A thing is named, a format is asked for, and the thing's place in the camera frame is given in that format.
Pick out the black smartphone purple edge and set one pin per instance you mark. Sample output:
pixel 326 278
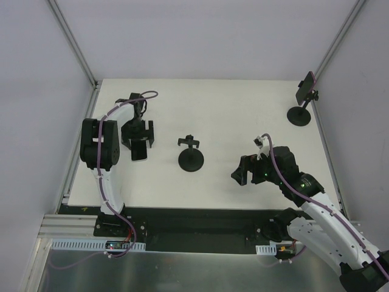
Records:
pixel 305 87

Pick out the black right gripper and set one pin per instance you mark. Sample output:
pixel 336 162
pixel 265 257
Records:
pixel 248 167

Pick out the aluminium frame post right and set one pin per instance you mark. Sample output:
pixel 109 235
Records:
pixel 345 28

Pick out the aluminium frame post left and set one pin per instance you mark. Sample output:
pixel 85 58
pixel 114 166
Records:
pixel 71 40

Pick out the white cable duct right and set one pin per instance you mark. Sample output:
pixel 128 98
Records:
pixel 266 250

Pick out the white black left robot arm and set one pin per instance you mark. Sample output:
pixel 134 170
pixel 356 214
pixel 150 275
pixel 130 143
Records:
pixel 101 140

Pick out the black smartphone silver edge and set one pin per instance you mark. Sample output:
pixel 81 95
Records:
pixel 138 150

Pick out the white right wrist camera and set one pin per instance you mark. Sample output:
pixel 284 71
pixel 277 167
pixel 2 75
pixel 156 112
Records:
pixel 263 145

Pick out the white cable duct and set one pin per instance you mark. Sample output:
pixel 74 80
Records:
pixel 96 245
pixel 266 250

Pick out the aluminium frame post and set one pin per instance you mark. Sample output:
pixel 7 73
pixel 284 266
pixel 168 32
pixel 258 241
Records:
pixel 345 28
pixel 71 40

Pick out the white cable duct left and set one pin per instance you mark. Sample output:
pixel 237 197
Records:
pixel 96 245

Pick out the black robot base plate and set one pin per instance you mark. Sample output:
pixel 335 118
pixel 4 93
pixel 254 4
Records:
pixel 218 231

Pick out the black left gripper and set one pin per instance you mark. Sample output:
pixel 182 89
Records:
pixel 138 135

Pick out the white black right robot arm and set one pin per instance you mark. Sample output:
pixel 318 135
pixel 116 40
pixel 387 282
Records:
pixel 360 265

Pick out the black phone stand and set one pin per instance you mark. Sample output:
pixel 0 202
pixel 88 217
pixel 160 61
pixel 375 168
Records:
pixel 299 115
pixel 190 159

